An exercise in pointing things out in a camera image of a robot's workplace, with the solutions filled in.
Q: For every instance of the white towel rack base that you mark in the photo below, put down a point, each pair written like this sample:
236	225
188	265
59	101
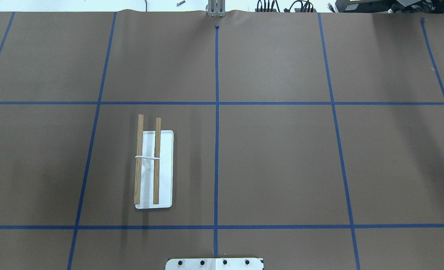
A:
166	170

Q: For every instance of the right wooden rack bar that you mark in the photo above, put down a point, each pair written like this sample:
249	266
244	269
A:
157	150

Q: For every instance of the wooden rack bar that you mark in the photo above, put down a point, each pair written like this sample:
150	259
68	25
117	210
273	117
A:
138	158
157	150

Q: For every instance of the left wooden rack bar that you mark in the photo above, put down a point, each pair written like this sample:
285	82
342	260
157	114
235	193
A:
138	158

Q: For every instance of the aluminium extrusion post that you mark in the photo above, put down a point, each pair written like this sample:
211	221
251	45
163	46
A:
216	8

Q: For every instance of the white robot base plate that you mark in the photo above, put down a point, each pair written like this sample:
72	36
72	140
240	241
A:
215	264

